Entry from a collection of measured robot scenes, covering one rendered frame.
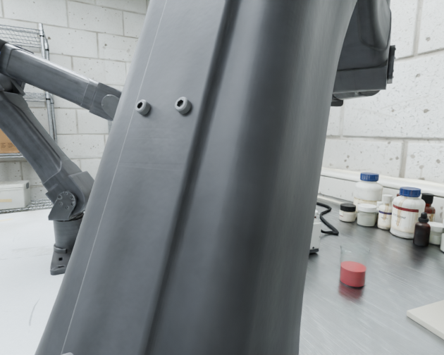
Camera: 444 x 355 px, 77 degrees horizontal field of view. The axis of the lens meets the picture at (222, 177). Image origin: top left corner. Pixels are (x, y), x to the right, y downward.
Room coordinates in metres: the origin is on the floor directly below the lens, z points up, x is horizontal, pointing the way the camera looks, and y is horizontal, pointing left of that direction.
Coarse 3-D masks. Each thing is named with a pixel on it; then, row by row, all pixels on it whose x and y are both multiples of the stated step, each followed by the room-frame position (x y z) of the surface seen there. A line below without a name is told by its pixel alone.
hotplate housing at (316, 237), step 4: (316, 220) 0.54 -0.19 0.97; (316, 224) 0.53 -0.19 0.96; (320, 224) 0.54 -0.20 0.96; (316, 228) 0.53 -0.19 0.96; (320, 228) 0.54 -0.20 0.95; (312, 232) 0.53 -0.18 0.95; (316, 232) 0.53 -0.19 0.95; (320, 232) 0.54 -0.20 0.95; (312, 236) 0.53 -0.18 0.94; (316, 236) 0.53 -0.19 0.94; (320, 236) 0.54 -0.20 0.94; (312, 240) 0.53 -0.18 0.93; (316, 240) 0.53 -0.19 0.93; (320, 240) 0.54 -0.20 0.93; (312, 244) 0.53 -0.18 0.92; (316, 244) 0.53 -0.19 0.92; (312, 248) 0.53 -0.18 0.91; (316, 248) 0.54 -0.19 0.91; (312, 252) 0.54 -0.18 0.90
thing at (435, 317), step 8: (432, 304) 0.36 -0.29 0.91; (440, 304) 0.36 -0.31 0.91; (408, 312) 0.34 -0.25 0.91; (416, 312) 0.34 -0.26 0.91; (424, 312) 0.34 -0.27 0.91; (432, 312) 0.34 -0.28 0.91; (440, 312) 0.34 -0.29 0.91; (416, 320) 0.33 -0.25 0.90; (424, 320) 0.32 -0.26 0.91; (432, 320) 0.32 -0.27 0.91; (440, 320) 0.32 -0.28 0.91; (432, 328) 0.31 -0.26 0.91; (440, 328) 0.31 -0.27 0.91; (440, 336) 0.30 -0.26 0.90
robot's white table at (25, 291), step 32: (0, 224) 0.72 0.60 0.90; (32, 224) 0.72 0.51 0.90; (0, 256) 0.52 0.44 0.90; (32, 256) 0.52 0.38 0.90; (0, 288) 0.41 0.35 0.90; (32, 288) 0.41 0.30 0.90; (0, 320) 0.33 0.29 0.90; (32, 320) 0.33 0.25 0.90; (0, 352) 0.28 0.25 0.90; (32, 352) 0.28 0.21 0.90
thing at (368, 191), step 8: (360, 176) 0.79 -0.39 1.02; (368, 176) 0.76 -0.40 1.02; (376, 176) 0.76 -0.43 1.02; (360, 184) 0.77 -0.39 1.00; (368, 184) 0.76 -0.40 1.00; (376, 184) 0.76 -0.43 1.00; (360, 192) 0.76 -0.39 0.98; (368, 192) 0.75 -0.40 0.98; (376, 192) 0.74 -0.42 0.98; (360, 200) 0.76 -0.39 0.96; (368, 200) 0.75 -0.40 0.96; (376, 200) 0.74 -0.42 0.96
